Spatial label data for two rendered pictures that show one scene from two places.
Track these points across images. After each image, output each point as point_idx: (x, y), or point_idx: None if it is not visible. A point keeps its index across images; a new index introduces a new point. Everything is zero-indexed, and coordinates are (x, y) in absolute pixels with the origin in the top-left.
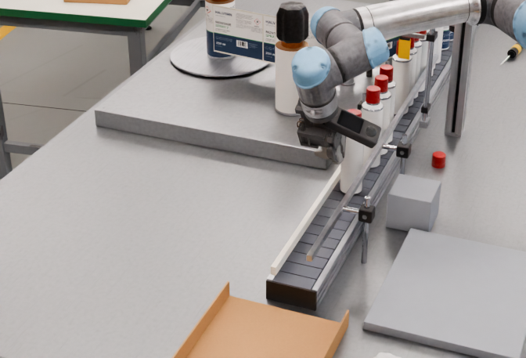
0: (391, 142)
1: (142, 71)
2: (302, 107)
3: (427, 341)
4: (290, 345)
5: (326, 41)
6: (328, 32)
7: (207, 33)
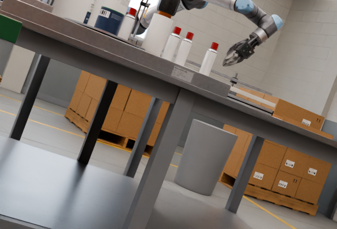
0: None
1: (160, 56)
2: (264, 40)
3: None
4: None
5: (257, 11)
6: (257, 8)
7: (121, 17)
